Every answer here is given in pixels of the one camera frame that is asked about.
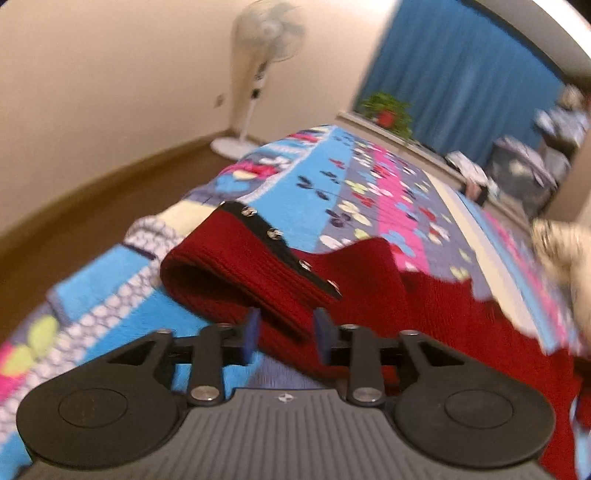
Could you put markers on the white clutter on sill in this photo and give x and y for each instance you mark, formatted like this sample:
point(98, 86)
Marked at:
point(476, 184)

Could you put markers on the grey patterned storage bag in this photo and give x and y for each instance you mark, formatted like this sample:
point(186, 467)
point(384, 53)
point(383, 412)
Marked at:
point(526, 175)

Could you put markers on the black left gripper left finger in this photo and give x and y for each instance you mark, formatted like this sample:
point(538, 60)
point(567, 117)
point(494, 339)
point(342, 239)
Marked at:
point(127, 403)

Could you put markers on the cream patterned pillow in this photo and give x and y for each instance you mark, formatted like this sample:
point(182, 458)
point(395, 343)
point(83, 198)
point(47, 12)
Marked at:
point(564, 250)

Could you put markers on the blue window curtain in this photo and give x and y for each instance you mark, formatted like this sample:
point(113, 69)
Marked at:
point(467, 77)

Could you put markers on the red knitted cardigan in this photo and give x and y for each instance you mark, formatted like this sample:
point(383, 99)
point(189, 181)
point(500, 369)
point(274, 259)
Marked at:
point(234, 260)

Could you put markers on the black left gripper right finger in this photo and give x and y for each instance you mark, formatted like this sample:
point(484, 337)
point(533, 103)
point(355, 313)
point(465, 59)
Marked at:
point(445, 404)

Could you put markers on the green potted plant red pot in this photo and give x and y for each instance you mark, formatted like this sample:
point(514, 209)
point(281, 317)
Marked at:
point(388, 113)

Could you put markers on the colourful floral bed blanket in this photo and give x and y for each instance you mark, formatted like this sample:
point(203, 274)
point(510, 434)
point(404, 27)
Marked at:
point(324, 188)

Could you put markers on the white standing fan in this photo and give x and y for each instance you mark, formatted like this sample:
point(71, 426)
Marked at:
point(273, 31)

